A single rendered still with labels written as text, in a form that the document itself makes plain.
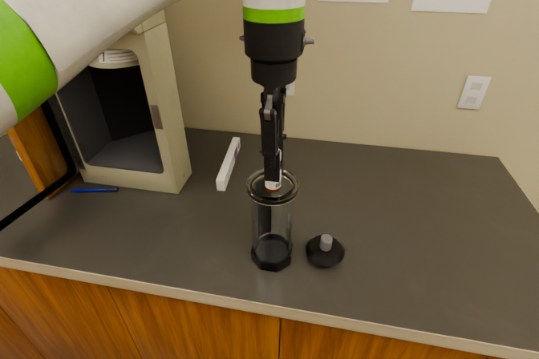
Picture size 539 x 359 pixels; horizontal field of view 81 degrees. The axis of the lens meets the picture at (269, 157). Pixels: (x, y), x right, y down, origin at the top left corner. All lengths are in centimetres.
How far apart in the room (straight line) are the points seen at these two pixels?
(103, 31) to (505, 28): 110
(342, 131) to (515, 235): 62
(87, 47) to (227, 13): 85
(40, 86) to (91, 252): 65
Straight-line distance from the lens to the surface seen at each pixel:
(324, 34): 113
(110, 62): 90
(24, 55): 32
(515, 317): 89
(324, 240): 77
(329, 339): 89
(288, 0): 47
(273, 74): 50
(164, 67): 88
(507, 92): 131
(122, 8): 39
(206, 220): 91
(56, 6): 34
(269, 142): 53
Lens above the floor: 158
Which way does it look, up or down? 34 degrees down
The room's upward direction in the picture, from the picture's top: straight up
